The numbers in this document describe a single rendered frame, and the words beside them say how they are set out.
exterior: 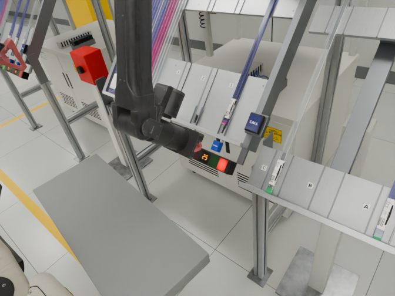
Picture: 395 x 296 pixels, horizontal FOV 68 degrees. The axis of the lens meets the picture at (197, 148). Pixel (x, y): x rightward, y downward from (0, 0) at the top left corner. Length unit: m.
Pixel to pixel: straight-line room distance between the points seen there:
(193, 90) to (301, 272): 0.89
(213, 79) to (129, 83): 0.44
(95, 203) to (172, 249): 0.30
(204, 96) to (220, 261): 0.80
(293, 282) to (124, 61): 1.12
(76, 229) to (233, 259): 0.77
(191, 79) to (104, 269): 0.62
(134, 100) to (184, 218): 1.11
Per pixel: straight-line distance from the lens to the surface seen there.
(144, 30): 0.54
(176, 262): 0.75
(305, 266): 1.42
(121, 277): 0.77
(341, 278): 1.43
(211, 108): 0.90
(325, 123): 1.30
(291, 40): 0.87
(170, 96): 0.63
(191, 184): 1.74
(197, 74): 0.98
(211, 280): 1.39
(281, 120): 1.12
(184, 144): 0.69
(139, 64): 0.54
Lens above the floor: 1.24
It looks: 39 degrees down
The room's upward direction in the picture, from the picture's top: 10 degrees counter-clockwise
